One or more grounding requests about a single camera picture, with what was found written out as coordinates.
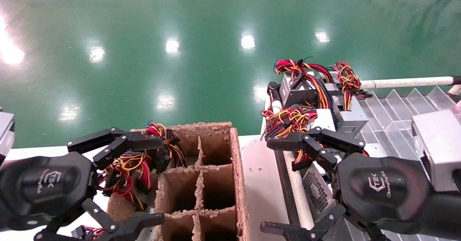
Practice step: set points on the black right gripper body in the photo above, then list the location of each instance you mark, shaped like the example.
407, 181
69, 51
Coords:
385, 190

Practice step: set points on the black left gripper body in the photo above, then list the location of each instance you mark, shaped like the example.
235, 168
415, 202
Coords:
43, 187

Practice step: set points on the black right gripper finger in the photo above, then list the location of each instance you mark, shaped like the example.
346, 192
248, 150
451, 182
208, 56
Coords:
288, 233
288, 142

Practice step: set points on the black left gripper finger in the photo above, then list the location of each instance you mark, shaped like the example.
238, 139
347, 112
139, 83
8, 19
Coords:
144, 142
144, 221

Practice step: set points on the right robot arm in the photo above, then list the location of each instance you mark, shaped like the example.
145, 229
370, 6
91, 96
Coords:
443, 212

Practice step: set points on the white rack pipe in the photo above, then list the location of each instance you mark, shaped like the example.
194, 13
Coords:
407, 82
455, 89
300, 197

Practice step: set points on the power supply with mesh side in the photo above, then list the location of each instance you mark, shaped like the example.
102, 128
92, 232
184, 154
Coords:
317, 194

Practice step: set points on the dark grey power supply unit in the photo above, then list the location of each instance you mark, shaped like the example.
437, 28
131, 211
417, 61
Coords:
295, 93

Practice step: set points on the black pipe corner joint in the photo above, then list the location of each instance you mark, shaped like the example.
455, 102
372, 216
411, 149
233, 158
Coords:
457, 80
272, 89

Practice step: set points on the clear acrylic divider tray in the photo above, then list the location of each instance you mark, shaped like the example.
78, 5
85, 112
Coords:
392, 125

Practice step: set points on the brown cardboard divider box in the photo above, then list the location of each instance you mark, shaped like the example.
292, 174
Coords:
216, 147

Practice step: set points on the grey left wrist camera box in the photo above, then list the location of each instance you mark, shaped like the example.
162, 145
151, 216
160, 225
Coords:
6, 133

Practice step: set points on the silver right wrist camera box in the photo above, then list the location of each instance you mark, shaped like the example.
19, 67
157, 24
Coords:
439, 147

